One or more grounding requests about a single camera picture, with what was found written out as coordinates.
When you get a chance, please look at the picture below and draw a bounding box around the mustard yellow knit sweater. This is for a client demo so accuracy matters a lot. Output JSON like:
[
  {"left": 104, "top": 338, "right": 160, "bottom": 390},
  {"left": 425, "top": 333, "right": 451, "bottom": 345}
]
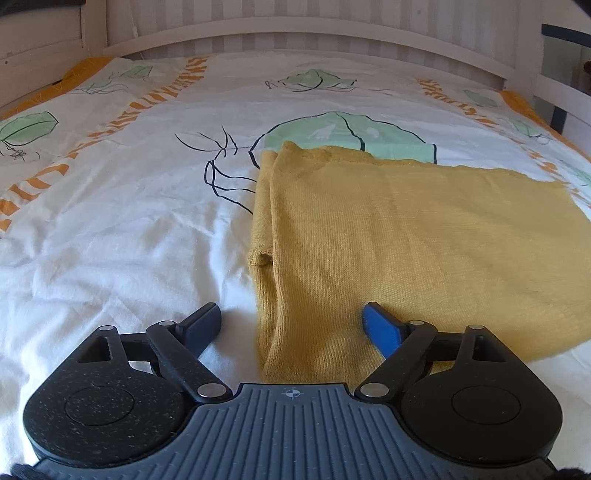
[{"left": 249, "top": 142, "right": 590, "bottom": 386}]

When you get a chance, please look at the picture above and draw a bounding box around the white leaf-print bed cover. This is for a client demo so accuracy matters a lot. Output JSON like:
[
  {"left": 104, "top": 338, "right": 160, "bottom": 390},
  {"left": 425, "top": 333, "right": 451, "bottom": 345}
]
[{"left": 0, "top": 51, "right": 591, "bottom": 464}]

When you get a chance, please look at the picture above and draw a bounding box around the orange bed sheet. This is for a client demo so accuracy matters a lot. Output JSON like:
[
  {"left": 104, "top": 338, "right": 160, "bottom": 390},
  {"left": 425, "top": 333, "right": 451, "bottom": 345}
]
[{"left": 1, "top": 56, "right": 590, "bottom": 161}]

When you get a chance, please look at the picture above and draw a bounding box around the white wooden side shelf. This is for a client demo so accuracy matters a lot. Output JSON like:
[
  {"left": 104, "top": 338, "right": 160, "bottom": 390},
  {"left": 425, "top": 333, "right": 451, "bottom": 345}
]
[{"left": 536, "top": 20, "right": 590, "bottom": 156}]

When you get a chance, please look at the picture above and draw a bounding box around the white wooden bed frame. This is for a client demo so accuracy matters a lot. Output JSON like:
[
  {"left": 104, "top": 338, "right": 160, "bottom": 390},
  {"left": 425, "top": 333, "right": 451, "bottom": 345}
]
[{"left": 0, "top": 0, "right": 591, "bottom": 163}]

